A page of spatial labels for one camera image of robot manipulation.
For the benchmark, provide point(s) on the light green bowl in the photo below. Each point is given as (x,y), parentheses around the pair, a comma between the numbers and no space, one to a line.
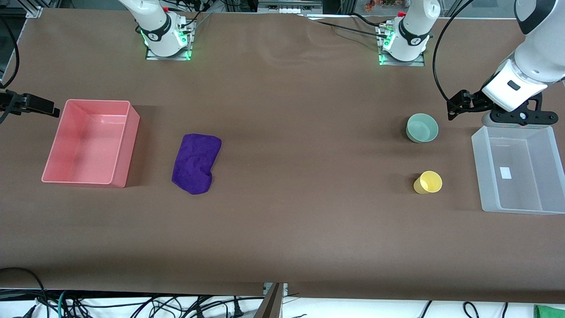
(421,130)

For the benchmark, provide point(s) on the yellow plastic cup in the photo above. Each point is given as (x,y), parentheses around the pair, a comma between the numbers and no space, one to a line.
(429,182)

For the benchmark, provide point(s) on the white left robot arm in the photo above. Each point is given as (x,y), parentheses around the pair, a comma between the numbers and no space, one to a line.
(538,53)

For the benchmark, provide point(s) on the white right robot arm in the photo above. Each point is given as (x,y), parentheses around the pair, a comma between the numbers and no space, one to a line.
(154,26)

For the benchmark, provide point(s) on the purple cloth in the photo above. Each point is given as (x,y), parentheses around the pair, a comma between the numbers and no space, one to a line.
(194,163)

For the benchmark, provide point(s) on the green cloth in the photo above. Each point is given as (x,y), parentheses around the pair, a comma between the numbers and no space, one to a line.
(549,312)

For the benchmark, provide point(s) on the pink plastic bin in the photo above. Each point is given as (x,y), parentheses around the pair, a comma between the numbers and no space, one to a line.
(88,150)

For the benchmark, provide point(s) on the white paper label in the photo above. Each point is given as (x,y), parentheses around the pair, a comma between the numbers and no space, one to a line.
(506,172)

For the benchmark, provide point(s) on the translucent plastic bin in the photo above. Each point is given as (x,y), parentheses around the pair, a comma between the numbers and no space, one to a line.
(521,194)

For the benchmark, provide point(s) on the grey background box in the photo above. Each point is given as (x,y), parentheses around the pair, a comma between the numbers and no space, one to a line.
(287,6)

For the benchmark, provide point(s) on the brown table cover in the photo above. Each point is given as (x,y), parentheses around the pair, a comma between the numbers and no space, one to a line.
(282,229)

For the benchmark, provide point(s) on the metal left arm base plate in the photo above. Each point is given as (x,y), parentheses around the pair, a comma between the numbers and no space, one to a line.
(417,63)

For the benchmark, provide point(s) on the aluminium frame profile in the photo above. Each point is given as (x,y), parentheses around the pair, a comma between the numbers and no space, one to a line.
(34,9)

